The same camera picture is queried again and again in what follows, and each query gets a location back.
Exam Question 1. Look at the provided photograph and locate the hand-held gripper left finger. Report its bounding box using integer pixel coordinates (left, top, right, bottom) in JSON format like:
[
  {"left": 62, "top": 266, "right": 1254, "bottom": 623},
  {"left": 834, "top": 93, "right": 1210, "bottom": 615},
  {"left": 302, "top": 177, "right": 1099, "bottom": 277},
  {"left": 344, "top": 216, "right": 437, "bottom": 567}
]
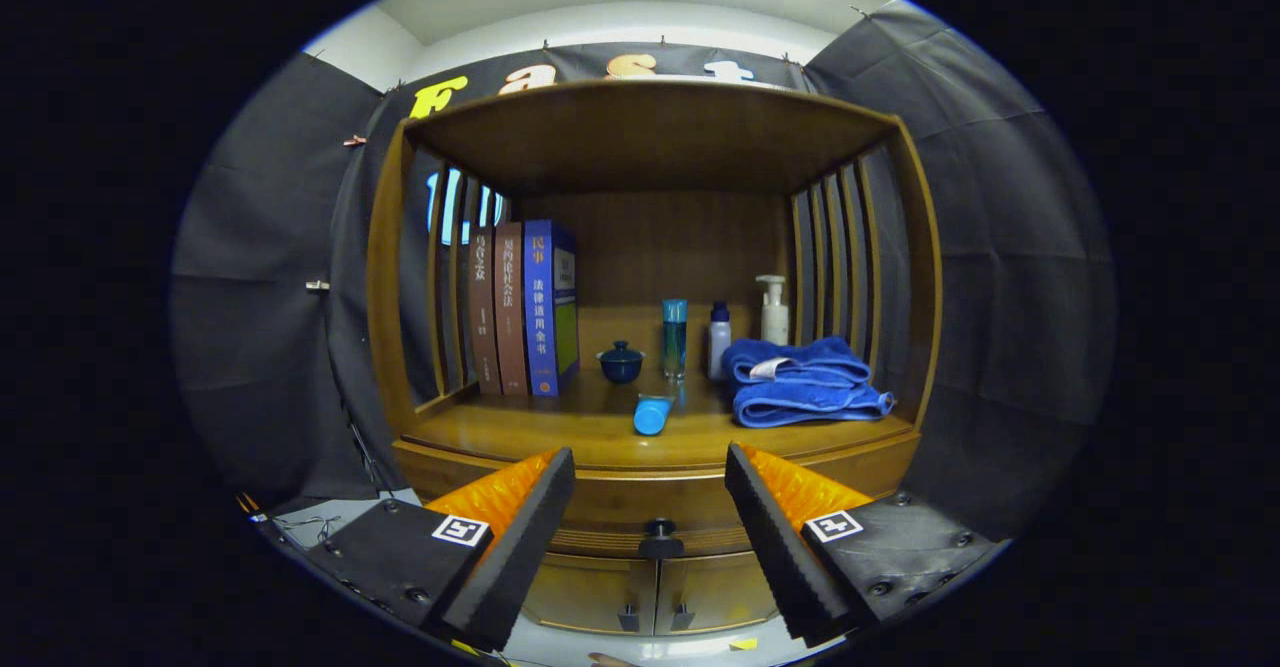
[{"left": 268, "top": 447, "right": 578, "bottom": 653}]

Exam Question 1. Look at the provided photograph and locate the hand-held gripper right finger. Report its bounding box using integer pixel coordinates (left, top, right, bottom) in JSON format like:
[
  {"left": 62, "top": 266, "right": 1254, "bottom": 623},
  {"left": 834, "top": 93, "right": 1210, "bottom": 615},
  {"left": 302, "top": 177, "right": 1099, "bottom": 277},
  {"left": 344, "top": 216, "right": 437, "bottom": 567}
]
[{"left": 723, "top": 442, "right": 1004, "bottom": 650}]

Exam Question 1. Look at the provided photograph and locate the blue and white cosmetic tube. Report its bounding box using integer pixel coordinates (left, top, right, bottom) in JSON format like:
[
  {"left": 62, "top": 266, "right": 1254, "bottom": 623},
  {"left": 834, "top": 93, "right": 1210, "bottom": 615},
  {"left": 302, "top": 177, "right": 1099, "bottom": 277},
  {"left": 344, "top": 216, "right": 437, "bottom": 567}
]
[{"left": 633, "top": 394, "right": 676, "bottom": 437}]

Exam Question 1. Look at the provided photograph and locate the wooden cabinet door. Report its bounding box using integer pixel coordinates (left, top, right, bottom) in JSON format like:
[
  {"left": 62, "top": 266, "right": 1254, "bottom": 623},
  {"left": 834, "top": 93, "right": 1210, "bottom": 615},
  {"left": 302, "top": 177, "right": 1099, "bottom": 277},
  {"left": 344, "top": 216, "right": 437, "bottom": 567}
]
[
  {"left": 655, "top": 554, "right": 781, "bottom": 635},
  {"left": 520, "top": 552, "right": 661, "bottom": 636}
]

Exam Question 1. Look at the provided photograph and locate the wooden countertop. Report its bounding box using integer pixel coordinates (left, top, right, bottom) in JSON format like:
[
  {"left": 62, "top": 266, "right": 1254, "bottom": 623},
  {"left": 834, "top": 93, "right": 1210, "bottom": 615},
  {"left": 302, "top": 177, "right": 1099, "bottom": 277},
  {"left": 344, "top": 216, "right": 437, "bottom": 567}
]
[{"left": 400, "top": 307, "right": 919, "bottom": 473}]

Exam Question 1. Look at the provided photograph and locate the wooden cabinet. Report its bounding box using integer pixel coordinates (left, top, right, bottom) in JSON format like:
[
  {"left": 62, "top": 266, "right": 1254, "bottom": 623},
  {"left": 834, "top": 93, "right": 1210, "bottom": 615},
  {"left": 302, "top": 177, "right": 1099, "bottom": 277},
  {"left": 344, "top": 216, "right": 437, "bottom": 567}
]
[{"left": 365, "top": 79, "right": 944, "bottom": 638}]

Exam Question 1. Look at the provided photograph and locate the folded blue towel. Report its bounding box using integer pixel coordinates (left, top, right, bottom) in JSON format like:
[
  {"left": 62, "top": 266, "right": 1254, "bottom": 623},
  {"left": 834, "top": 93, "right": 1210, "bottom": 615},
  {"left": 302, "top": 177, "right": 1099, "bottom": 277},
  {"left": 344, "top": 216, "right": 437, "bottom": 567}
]
[{"left": 721, "top": 336, "right": 896, "bottom": 429}]

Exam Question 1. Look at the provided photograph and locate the dark blue lidded teacup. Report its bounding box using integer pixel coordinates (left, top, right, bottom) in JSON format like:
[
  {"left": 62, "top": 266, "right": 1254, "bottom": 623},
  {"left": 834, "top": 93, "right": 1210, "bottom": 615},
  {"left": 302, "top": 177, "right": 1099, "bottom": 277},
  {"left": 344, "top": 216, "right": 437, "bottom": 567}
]
[{"left": 598, "top": 340, "right": 646, "bottom": 385}]

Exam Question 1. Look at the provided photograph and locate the white bottle with blue cap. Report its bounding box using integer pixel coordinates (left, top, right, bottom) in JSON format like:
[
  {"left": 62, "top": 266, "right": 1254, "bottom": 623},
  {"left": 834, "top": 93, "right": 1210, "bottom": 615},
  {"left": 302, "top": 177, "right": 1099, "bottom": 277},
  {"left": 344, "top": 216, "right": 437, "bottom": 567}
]
[{"left": 708, "top": 302, "right": 733, "bottom": 381}]

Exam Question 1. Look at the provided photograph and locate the white pump bottle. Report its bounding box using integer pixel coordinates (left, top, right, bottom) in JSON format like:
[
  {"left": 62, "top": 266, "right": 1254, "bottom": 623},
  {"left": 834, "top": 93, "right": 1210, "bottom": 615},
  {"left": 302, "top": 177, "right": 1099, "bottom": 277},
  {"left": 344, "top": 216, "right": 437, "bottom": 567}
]
[{"left": 755, "top": 275, "right": 790, "bottom": 346}]

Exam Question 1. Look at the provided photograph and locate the blue glass bottle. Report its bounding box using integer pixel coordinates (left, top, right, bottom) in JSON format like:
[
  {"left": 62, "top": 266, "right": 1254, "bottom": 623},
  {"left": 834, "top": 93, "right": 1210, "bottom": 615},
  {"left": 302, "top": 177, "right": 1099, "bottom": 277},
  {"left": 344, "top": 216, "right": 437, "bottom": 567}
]
[{"left": 662, "top": 298, "right": 689, "bottom": 382}]

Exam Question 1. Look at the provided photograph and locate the dark brown book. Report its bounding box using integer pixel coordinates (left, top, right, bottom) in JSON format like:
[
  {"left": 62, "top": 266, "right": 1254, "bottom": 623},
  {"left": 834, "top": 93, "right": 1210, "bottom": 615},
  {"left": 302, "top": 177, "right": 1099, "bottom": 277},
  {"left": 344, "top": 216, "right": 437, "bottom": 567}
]
[{"left": 468, "top": 227, "right": 503, "bottom": 396}]

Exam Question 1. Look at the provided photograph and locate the reddish brown book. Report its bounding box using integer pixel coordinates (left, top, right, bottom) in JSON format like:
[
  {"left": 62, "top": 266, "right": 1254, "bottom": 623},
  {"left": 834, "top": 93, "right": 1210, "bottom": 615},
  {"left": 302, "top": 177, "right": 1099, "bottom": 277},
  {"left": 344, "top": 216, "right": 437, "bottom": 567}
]
[{"left": 493, "top": 222, "right": 531, "bottom": 396}]

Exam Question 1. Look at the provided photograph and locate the thick blue book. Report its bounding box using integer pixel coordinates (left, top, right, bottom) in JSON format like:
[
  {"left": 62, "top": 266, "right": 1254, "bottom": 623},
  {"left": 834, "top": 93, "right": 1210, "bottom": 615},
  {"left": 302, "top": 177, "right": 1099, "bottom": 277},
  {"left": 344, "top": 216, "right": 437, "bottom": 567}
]
[{"left": 523, "top": 219, "right": 580, "bottom": 398}]

